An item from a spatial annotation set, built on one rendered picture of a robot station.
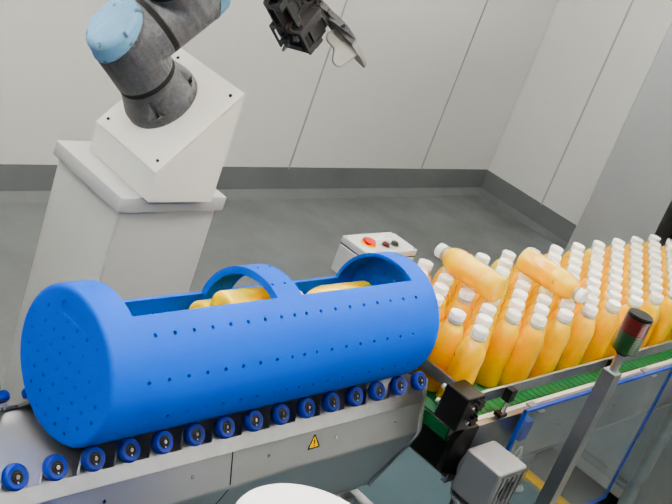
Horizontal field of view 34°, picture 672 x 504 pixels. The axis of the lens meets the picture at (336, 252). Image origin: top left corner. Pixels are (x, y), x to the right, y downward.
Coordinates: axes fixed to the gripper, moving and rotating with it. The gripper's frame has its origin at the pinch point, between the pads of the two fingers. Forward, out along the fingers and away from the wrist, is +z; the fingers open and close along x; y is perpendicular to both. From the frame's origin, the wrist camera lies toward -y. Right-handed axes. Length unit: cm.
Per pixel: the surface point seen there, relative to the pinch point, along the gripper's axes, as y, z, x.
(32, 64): -51, 142, -266
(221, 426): 61, 40, -3
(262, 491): 69, 28, 21
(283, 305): 36.7, 31.0, -0.3
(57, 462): 84, 13, -7
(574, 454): 11, 122, 32
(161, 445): 71, 30, -4
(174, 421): 67, 25, -1
